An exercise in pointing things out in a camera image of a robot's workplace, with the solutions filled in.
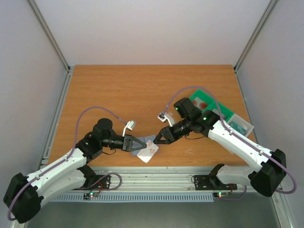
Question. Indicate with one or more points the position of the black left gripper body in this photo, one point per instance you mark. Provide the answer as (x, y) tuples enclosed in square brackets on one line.
[(118, 145)]

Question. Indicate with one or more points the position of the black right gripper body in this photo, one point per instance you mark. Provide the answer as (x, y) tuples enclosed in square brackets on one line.
[(169, 134)]

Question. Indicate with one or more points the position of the aluminium corner post right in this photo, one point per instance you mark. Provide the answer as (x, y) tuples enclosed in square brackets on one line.
[(257, 30)]

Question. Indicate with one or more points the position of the red white cards stack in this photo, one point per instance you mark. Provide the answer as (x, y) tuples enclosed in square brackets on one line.
[(200, 104)]

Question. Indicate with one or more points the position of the controller board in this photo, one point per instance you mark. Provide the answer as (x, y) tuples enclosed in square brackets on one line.
[(90, 195), (221, 194)]

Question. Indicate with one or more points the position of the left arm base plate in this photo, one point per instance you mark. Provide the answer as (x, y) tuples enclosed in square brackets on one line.
[(99, 183)]

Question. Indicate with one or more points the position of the green bin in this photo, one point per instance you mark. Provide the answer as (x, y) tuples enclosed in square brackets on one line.
[(203, 96), (226, 113)]

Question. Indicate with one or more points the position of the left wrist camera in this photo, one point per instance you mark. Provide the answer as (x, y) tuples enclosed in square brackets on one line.
[(129, 126)]

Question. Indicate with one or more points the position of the aluminium table edge rail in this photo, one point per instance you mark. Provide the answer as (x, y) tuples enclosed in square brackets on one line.
[(152, 178)]

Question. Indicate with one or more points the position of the teal cards stack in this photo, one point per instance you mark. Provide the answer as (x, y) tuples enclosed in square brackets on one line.
[(239, 128)]

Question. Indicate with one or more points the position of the white translucent bin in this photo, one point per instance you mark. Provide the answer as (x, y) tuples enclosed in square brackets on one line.
[(249, 127)]

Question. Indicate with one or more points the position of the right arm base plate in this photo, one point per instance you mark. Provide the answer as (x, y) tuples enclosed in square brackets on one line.
[(206, 182)]

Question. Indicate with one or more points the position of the green bin middle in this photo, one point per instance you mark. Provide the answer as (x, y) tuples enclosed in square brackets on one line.
[(226, 113)]

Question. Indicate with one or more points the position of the green bin far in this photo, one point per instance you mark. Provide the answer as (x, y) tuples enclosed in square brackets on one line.
[(203, 96)]

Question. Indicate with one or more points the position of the grey slotted cable duct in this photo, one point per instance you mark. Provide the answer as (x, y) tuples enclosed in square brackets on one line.
[(135, 197)]

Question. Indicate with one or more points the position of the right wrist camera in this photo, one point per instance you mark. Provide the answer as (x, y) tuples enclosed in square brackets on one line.
[(165, 117)]

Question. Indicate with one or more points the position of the white pink patterned card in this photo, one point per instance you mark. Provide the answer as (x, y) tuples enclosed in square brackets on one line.
[(147, 153)]

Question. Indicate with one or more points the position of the left controller board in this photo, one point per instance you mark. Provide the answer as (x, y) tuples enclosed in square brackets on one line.
[(90, 195)]

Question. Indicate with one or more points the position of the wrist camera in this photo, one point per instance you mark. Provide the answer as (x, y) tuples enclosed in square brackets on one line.
[(165, 117), (129, 126)]

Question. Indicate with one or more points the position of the right controller board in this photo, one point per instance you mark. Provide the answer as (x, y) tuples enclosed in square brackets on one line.
[(221, 194)]

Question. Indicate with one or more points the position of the aluminium corner post left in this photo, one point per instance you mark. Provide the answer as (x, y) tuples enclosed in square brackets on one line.
[(41, 20)]

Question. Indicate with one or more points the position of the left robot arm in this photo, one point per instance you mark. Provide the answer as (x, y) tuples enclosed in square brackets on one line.
[(27, 194)]

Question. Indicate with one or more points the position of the aluminium corner post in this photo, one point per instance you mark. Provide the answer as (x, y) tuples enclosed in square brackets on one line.
[(257, 30), (41, 20)]

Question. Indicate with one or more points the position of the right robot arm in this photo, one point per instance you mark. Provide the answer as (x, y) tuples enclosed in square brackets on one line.
[(266, 168)]

